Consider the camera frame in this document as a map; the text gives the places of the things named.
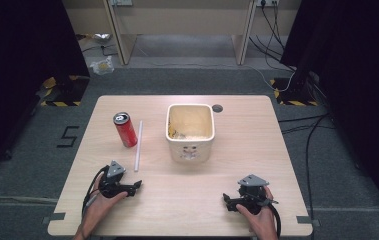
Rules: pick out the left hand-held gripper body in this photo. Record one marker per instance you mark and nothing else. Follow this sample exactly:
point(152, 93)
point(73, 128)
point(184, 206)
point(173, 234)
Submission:
point(112, 186)

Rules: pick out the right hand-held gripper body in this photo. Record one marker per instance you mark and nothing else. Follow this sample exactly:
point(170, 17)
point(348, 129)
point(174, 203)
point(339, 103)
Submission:
point(253, 196)

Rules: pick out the person's left hand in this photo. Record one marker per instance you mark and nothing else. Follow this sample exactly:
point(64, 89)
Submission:
point(98, 208)

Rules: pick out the person's right hand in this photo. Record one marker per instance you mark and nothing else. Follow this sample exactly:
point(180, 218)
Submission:
point(262, 223)

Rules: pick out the white plastic straw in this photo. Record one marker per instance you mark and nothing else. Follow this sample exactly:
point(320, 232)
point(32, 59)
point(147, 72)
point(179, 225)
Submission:
point(138, 146)

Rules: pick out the red soda can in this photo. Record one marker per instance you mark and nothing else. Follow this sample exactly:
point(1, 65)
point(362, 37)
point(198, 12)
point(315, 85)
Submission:
point(126, 131)

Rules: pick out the grey tape piece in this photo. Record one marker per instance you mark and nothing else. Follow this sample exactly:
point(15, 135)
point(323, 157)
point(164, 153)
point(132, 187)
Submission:
point(307, 220)
point(54, 217)

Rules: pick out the cream plastic bin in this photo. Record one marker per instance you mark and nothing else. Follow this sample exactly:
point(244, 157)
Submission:
point(190, 150)

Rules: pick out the grey round table grommet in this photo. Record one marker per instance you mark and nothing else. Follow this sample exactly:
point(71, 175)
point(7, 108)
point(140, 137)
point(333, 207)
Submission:
point(217, 108)

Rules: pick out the stand base with hazard tape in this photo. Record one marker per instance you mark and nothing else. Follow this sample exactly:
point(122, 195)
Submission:
point(67, 93)
point(293, 96)

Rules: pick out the crumpled clear plastic bag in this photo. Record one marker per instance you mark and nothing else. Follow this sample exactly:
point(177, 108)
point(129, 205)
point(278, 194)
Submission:
point(102, 66)

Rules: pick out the crumpled silver foil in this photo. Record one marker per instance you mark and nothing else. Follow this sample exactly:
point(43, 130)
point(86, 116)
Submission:
point(102, 37)

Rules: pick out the black curtain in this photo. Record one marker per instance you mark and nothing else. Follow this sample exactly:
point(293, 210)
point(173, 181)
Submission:
point(20, 66)
point(360, 83)

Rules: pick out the white power strip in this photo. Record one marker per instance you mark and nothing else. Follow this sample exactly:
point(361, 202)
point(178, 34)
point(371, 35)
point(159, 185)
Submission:
point(121, 2)

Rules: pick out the white wall socket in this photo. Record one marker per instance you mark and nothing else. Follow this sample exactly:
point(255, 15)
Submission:
point(267, 2)

